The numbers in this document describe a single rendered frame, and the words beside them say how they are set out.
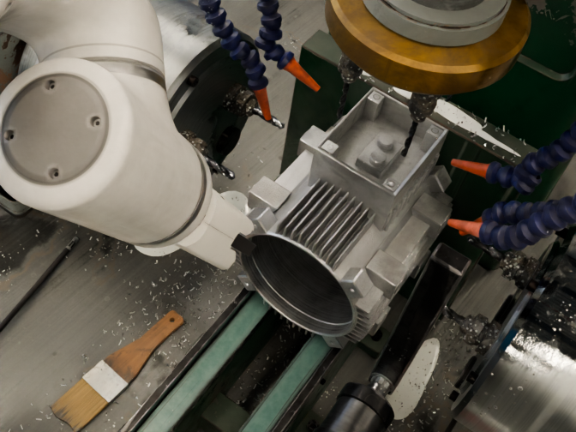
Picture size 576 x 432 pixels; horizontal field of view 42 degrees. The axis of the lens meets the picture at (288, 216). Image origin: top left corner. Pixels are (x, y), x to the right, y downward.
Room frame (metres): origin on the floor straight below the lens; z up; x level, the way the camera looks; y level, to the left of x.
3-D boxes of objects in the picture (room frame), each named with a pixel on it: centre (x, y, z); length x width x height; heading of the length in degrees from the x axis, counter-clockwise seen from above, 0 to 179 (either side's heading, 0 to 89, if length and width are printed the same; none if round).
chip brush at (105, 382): (0.39, 0.17, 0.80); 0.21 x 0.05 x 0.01; 149
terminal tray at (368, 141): (0.56, -0.08, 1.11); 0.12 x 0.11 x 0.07; 154
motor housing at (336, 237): (0.52, -0.07, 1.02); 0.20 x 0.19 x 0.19; 154
